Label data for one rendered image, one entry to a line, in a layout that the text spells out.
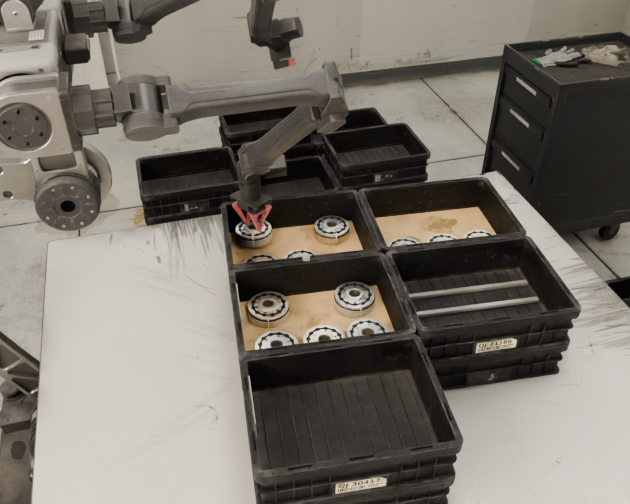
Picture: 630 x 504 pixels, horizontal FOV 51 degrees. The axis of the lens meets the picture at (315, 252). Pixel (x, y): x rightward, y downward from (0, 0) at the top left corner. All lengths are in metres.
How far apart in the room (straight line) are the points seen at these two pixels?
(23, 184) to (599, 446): 1.47
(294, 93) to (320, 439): 0.70
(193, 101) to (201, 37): 3.24
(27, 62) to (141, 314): 0.86
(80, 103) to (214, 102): 0.23
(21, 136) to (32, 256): 2.22
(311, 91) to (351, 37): 3.45
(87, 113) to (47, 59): 0.13
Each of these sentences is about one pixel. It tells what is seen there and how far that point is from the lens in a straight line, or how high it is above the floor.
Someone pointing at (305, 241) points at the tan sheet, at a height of 0.83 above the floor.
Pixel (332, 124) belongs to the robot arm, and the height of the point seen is 1.35.
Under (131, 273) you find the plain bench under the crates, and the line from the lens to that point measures 2.06.
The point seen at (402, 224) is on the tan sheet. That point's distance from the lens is 1.98.
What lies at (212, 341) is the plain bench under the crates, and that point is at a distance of 1.80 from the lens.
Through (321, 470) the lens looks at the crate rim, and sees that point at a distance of 1.26.
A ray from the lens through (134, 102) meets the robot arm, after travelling 1.25.
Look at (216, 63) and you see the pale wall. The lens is 4.56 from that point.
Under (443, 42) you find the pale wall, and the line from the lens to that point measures 5.02.
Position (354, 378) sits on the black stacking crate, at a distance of 1.52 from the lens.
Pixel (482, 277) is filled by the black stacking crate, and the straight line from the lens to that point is 1.83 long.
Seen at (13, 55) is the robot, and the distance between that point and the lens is 1.34.
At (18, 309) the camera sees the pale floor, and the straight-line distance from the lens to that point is 3.17.
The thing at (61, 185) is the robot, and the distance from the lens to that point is 1.57.
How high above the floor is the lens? 1.98
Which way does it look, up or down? 38 degrees down
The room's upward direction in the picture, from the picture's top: straight up
